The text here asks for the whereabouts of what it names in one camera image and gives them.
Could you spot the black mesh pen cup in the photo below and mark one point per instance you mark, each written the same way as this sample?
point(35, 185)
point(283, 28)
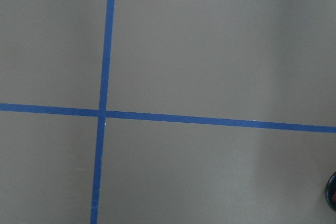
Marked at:
point(330, 191)

